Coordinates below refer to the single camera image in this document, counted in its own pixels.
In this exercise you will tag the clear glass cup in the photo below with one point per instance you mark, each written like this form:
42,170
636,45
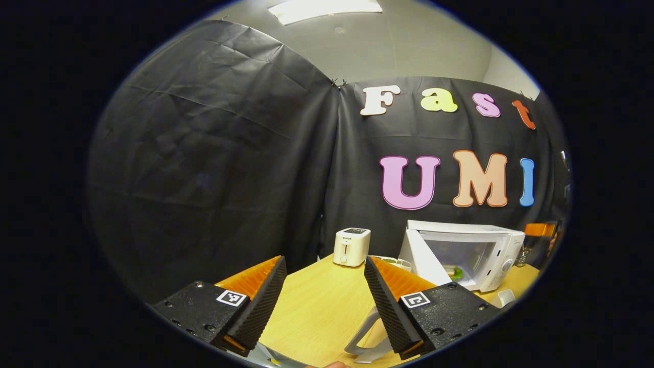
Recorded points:
523,258

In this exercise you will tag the small white cup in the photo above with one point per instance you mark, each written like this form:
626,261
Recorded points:
506,297

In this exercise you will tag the white container with green contents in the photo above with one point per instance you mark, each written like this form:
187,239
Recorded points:
398,263

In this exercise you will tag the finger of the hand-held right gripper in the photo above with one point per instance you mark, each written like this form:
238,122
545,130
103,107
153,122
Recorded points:
540,229

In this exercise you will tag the white toaster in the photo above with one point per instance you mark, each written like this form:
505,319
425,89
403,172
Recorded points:
351,248

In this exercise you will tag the white tray of green vegetables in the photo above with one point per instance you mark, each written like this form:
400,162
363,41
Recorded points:
454,273

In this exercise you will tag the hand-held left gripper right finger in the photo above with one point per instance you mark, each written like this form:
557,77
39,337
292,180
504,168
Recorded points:
388,305

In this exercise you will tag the ceiling light panel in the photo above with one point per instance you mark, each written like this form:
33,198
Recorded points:
327,9

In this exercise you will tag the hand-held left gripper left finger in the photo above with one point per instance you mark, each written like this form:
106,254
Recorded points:
263,305

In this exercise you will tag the white microwave oven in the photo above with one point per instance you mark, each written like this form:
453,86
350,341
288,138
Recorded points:
490,240

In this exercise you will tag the black backdrop cloth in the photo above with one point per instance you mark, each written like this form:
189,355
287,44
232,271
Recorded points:
214,153

